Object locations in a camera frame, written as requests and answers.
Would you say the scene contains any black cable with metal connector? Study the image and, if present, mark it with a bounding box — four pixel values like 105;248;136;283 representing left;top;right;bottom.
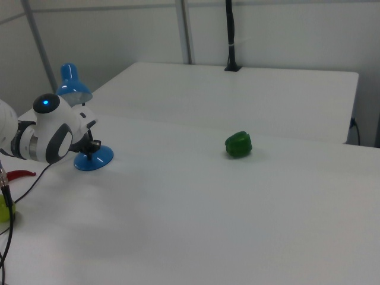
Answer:
0;160;17;285

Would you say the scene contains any green bell pepper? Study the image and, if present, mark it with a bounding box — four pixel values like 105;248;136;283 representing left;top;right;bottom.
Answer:
224;131;253;159

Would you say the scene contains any black wall cable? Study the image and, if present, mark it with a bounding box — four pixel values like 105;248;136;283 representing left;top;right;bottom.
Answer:
349;116;362;147

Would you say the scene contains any black lamp power cable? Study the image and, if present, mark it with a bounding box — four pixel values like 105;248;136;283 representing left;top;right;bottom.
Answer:
12;163;55;204

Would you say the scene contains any white adjacent table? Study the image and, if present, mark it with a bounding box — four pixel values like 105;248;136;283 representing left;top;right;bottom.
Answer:
88;61;360;145

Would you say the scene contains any green apple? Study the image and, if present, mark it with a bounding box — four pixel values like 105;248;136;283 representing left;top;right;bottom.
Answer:
0;194;17;223

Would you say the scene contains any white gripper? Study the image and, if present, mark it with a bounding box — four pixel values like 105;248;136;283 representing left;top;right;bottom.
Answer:
70;106;103;161

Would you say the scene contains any red chili pepper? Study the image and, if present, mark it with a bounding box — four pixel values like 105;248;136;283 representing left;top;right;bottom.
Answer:
5;169;37;182

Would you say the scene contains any black camera stand pole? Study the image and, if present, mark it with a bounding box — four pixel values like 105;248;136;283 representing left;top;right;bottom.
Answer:
224;0;243;72

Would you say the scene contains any blue desk lamp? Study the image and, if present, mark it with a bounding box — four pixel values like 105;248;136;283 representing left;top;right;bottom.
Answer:
55;62;115;172

